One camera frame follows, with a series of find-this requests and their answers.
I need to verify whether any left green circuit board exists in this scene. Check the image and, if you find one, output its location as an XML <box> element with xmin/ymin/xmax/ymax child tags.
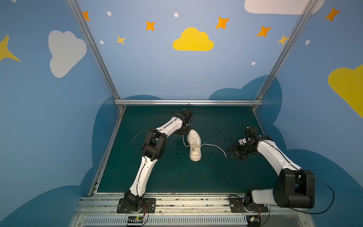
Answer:
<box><xmin>126</xmin><ymin>216</ymin><xmax>144</xmax><ymax>227</ymax></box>

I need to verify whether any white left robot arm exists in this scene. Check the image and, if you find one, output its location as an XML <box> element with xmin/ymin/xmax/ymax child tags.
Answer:
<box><xmin>123</xmin><ymin>109</ymin><xmax>192</xmax><ymax>212</ymax></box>

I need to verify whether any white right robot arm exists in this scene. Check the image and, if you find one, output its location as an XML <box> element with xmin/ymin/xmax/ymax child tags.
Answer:
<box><xmin>229</xmin><ymin>127</ymin><xmax>315</xmax><ymax>212</ymax></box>

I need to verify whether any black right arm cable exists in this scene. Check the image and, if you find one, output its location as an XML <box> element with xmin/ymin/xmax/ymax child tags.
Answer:
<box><xmin>286</xmin><ymin>170</ymin><xmax>335</xmax><ymax>215</ymax></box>

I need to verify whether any front aluminium rail platform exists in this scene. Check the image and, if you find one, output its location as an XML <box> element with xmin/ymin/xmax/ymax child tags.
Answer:
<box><xmin>70</xmin><ymin>193</ymin><xmax>315</xmax><ymax>227</ymax></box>

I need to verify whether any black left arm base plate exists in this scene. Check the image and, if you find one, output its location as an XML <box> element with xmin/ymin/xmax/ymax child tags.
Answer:
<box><xmin>116</xmin><ymin>198</ymin><xmax>156</xmax><ymax>214</ymax></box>

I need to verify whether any green circuit board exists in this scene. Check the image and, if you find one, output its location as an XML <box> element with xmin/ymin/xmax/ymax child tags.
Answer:
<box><xmin>246</xmin><ymin>216</ymin><xmax>261</xmax><ymax>227</ymax></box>
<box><xmin>126</xmin><ymin>216</ymin><xmax>144</xmax><ymax>227</ymax></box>

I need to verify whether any right green circuit board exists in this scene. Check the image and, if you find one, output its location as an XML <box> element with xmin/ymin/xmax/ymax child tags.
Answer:
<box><xmin>246</xmin><ymin>216</ymin><xmax>261</xmax><ymax>227</ymax></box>

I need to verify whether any white shoelace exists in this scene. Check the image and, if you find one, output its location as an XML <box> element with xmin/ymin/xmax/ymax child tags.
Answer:
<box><xmin>182</xmin><ymin>135</ymin><xmax>227</xmax><ymax>159</ymax></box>

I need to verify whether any left side aluminium table rail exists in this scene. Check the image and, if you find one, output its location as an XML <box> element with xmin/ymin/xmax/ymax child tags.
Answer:
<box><xmin>87</xmin><ymin>109</ymin><xmax>125</xmax><ymax>197</ymax></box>

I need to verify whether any rear horizontal aluminium frame bar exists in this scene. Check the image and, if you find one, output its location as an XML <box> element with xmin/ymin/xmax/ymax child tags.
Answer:
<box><xmin>114</xmin><ymin>99</ymin><xmax>263</xmax><ymax>106</ymax></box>

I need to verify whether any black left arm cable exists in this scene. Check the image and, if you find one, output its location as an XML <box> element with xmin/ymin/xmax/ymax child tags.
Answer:
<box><xmin>132</xmin><ymin>129</ymin><xmax>154</xmax><ymax>155</ymax></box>

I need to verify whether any white knit sneaker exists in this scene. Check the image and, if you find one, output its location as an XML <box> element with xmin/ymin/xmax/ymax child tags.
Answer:
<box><xmin>187</xmin><ymin>130</ymin><xmax>202</xmax><ymax>162</ymax></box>

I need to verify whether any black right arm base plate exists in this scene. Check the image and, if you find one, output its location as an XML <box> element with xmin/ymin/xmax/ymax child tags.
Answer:
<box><xmin>228</xmin><ymin>196</ymin><xmax>269</xmax><ymax>213</ymax></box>

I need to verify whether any aluminium frame post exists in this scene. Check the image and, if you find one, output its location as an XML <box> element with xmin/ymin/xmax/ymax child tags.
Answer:
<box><xmin>252</xmin><ymin>0</ymin><xmax>318</xmax><ymax>112</ymax></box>
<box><xmin>67</xmin><ymin>0</ymin><xmax>120</xmax><ymax>101</ymax></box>

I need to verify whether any left rear aluminium frame post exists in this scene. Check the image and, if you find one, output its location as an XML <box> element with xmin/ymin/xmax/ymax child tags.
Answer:
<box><xmin>67</xmin><ymin>0</ymin><xmax>120</xmax><ymax>101</ymax></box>

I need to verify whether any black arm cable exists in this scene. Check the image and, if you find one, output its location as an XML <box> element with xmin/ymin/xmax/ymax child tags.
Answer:
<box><xmin>286</xmin><ymin>170</ymin><xmax>335</xmax><ymax>215</ymax></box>
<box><xmin>132</xmin><ymin>129</ymin><xmax>154</xmax><ymax>155</ymax></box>

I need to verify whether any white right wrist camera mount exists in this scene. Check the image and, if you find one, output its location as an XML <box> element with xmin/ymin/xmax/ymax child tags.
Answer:
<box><xmin>238</xmin><ymin>138</ymin><xmax>247</xmax><ymax>145</ymax></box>

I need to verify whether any right rear aluminium frame post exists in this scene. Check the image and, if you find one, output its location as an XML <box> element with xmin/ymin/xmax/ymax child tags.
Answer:
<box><xmin>252</xmin><ymin>0</ymin><xmax>318</xmax><ymax>112</ymax></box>

